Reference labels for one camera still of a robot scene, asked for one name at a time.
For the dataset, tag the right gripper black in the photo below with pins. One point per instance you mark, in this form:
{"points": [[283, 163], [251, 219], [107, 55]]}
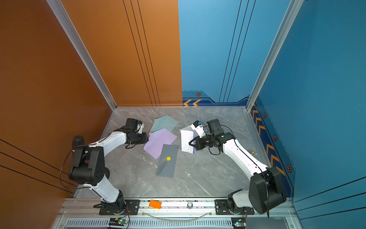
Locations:
{"points": [[198, 145]]}

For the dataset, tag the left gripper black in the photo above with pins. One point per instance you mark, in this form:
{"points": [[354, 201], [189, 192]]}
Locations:
{"points": [[145, 139]]}

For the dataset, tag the blue floral letter paper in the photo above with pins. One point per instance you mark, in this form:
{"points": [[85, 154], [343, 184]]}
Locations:
{"points": [[186, 136]]}

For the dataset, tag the grey envelope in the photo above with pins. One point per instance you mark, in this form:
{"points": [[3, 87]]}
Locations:
{"points": [[167, 168]]}

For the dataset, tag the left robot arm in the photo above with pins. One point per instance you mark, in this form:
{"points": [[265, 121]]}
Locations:
{"points": [[88, 164]]}

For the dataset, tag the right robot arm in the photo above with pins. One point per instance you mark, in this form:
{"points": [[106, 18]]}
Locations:
{"points": [[266, 189]]}

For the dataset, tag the purple envelope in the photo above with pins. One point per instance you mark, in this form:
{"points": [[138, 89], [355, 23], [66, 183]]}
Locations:
{"points": [[157, 140]]}

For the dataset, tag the teal envelope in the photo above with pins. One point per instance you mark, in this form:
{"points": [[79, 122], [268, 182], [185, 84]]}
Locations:
{"points": [[165, 122]]}

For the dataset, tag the black microphone on stand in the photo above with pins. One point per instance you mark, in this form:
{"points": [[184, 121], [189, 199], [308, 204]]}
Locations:
{"points": [[77, 141]]}

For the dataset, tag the orange lego brick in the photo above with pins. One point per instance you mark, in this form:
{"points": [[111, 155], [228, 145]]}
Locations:
{"points": [[155, 204]]}

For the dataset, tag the left green circuit board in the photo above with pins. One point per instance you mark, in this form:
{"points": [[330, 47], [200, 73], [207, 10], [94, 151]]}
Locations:
{"points": [[118, 222]]}

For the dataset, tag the green circuit board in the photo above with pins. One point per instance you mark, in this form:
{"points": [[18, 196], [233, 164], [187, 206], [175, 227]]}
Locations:
{"points": [[238, 223], [118, 222]]}

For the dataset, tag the right green circuit board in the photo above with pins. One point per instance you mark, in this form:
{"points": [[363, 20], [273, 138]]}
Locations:
{"points": [[238, 223]]}

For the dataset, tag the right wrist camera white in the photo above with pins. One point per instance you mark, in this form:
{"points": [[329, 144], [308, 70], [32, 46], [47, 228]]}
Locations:
{"points": [[198, 127]]}

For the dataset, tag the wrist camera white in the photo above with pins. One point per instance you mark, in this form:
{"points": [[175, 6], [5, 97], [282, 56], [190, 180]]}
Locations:
{"points": [[198, 127], [140, 127]]}

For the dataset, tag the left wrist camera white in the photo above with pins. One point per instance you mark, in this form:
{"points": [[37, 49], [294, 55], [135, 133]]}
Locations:
{"points": [[140, 127]]}

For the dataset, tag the silver knob on rail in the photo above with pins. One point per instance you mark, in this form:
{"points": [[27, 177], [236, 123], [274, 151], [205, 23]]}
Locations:
{"points": [[189, 205]]}

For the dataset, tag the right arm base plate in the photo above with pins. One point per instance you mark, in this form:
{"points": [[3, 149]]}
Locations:
{"points": [[227, 207]]}

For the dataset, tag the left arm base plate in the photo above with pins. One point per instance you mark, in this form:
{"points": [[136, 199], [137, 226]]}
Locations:
{"points": [[126, 207]]}

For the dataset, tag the aluminium front rail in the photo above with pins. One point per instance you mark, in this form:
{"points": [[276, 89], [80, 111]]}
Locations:
{"points": [[171, 207]]}

